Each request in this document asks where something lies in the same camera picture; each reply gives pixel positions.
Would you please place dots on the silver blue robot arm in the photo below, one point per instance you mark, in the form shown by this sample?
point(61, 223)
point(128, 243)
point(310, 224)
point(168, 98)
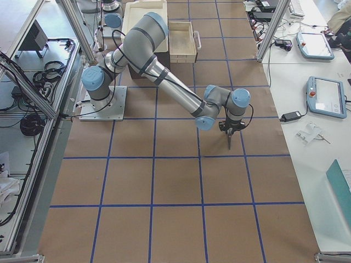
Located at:
point(96, 80)
point(112, 13)

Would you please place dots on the clear plastic bracket parts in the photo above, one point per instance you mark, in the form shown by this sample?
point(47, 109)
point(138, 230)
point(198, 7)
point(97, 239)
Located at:
point(311, 133)

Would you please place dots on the grey metal box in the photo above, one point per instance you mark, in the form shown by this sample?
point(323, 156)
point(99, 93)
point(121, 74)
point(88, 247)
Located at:
point(35, 40)

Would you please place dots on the black power adapter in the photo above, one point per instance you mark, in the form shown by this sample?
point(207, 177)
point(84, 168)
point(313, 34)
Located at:
point(290, 116)

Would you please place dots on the blue teach pendant near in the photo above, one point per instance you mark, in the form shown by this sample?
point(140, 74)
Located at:
point(326, 97)

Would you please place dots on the blue teach pendant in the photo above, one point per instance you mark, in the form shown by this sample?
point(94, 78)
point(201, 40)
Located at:
point(314, 46)
point(326, 97)

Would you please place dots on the teal folder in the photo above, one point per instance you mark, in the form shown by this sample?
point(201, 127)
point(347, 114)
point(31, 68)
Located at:
point(339, 185)

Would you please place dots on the dark brown wooden cabinet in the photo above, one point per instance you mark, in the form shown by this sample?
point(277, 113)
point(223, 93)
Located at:
point(162, 57)

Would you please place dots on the cream plastic tray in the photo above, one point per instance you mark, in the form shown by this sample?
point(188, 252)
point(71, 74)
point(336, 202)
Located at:
point(131, 13)

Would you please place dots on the blue teach pendant far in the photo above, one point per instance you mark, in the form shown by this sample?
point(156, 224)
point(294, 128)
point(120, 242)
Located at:
point(314, 46)

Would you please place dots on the white crumpled cloth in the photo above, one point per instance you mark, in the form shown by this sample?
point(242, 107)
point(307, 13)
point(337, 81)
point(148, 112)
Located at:
point(9, 186)

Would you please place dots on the aluminium frame post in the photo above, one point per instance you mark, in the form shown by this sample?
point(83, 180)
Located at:
point(273, 26)

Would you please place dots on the light wooden drawer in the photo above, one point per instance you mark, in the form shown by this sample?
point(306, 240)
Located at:
point(184, 42)

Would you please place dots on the orange grey scissors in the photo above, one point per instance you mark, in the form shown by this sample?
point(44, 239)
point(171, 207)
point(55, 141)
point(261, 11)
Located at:
point(229, 141)

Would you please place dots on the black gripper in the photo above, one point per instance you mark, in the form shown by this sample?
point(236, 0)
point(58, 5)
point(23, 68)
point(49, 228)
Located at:
point(231, 126)

